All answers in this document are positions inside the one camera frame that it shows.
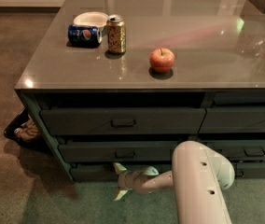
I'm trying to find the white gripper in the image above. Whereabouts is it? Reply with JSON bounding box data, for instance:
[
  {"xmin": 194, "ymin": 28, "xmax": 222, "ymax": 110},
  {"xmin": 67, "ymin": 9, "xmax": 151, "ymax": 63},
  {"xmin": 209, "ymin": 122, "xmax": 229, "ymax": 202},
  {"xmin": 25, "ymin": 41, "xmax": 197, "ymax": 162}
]
[{"xmin": 113, "ymin": 162, "xmax": 159, "ymax": 201}]

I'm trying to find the drawer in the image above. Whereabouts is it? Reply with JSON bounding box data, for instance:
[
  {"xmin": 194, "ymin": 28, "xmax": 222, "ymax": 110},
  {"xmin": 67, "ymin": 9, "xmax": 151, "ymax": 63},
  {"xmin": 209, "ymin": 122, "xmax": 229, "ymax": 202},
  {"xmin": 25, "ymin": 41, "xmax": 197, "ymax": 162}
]
[
  {"xmin": 202, "ymin": 140, "xmax": 265, "ymax": 161},
  {"xmin": 70, "ymin": 162, "xmax": 171, "ymax": 182},
  {"xmin": 58, "ymin": 141, "xmax": 179, "ymax": 162},
  {"xmin": 40, "ymin": 107, "xmax": 205, "ymax": 135},
  {"xmin": 233, "ymin": 162, "xmax": 265, "ymax": 178},
  {"xmin": 200, "ymin": 106, "xmax": 265, "ymax": 133}
]

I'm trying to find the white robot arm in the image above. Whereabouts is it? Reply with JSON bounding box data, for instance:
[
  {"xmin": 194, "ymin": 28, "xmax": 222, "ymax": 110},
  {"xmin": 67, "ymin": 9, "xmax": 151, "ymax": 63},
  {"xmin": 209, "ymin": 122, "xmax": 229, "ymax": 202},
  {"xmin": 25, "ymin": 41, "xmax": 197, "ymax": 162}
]
[{"xmin": 113, "ymin": 141, "xmax": 235, "ymax": 224}]

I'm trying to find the grey drawer cabinet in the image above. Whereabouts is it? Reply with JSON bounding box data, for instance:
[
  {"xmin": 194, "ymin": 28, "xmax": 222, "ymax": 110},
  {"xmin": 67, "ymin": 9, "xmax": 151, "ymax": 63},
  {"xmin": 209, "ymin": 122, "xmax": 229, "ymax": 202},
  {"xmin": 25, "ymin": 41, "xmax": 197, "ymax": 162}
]
[{"xmin": 16, "ymin": 0, "xmax": 265, "ymax": 180}]

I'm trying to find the black bin with brown bag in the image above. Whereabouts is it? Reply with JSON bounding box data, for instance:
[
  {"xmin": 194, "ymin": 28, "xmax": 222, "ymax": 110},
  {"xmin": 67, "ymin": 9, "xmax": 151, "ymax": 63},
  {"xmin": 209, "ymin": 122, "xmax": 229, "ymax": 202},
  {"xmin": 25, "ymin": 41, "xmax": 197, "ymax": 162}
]
[{"xmin": 4, "ymin": 109, "xmax": 48, "ymax": 152}]

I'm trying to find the red apple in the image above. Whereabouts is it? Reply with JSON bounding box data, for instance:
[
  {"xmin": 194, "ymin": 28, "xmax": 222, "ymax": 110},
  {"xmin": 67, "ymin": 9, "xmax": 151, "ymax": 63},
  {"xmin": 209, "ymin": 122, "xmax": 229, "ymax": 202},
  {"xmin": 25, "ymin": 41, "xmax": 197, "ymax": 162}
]
[{"xmin": 149, "ymin": 48, "xmax": 175, "ymax": 73}]

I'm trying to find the blue pepsi can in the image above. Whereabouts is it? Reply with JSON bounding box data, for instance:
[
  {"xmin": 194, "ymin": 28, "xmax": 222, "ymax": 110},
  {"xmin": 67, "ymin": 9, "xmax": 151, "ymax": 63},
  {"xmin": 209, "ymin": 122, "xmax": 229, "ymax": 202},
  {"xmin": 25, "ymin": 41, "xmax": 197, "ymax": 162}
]
[{"xmin": 67, "ymin": 24, "xmax": 102, "ymax": 46}]

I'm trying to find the gold soda can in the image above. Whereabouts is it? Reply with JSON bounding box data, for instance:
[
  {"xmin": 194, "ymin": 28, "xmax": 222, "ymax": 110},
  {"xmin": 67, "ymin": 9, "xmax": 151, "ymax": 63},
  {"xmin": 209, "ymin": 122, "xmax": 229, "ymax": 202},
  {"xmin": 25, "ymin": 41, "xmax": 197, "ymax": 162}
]
[{"xmin": 106, "ymin": 14, "xmax": 126, "ymax": 54}]

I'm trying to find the white bowl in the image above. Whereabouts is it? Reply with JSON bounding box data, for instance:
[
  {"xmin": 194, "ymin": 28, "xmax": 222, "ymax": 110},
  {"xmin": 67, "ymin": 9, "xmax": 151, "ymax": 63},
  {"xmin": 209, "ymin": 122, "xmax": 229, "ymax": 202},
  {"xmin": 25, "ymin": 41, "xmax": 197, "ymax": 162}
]
[{"xmin": 73, "ymin": 12, "xmax": 108, "ymax": 31}]

